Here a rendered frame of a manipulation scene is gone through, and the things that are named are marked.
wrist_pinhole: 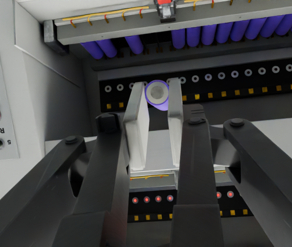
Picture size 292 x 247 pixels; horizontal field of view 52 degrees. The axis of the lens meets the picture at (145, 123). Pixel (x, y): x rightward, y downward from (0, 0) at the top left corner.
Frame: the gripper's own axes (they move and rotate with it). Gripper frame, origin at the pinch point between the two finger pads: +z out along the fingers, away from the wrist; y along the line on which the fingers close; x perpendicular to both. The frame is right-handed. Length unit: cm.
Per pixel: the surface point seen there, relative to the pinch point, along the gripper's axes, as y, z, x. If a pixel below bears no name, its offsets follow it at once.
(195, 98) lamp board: 4.1, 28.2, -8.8
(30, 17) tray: -14.5, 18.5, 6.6
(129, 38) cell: -4.1, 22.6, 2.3
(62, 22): -11.5, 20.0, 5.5
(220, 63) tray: 8.5, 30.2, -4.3
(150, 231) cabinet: -6.3, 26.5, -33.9
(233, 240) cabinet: 8.9, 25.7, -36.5
